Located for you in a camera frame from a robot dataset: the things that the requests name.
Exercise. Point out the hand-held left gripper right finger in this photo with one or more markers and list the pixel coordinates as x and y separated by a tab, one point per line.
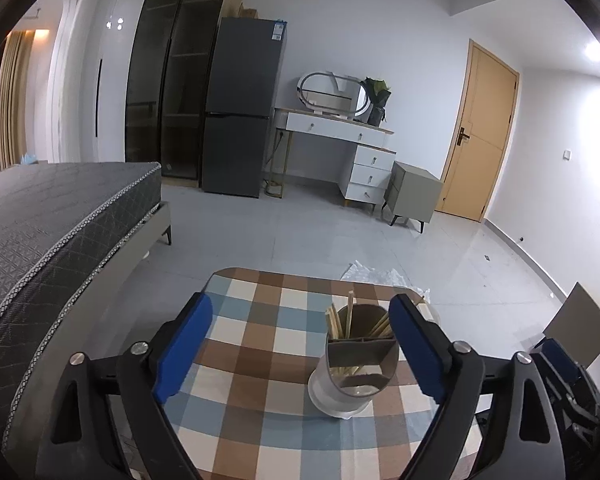
420	345

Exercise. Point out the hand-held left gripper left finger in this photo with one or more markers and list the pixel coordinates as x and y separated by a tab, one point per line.
185	345

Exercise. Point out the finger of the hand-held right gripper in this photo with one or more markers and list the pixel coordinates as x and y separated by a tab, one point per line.
562	362

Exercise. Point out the bundle of wooden chopsticks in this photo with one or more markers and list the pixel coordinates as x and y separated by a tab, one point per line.
350	320

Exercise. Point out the grey utensil holder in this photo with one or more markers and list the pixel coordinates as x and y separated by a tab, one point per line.
350	392

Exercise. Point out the grey board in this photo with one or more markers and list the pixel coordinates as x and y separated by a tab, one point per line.
580	325

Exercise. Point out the checked tablecloth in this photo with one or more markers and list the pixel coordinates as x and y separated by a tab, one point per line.
260	330

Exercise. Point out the clear plastic sheet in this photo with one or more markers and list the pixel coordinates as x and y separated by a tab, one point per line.
375	277

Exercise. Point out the grey nightstand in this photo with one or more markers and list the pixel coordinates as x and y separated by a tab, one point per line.
415	195

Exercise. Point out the white dressing table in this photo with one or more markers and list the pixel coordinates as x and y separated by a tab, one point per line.
370	160

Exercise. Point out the wooden door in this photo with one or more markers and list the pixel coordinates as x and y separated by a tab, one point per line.
485	125

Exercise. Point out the light blue packet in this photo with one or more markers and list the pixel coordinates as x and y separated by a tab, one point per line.
34	159

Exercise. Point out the dark grey fridge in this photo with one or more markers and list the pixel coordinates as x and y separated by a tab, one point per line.
240	110

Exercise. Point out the green plant in black pot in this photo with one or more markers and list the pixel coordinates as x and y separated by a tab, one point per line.
377	102

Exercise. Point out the dark glass cabinet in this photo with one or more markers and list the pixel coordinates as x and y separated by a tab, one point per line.
180	85

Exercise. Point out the oval mirror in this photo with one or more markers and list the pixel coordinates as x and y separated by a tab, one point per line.
330	95

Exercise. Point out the beige curtain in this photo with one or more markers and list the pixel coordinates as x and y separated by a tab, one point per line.
12	105

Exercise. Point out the round ceiling light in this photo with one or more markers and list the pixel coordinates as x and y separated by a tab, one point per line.
595	50

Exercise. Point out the white wardrobe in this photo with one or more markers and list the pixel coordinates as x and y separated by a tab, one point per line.
100	35

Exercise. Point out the cardboard box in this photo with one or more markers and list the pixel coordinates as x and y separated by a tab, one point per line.
247	12

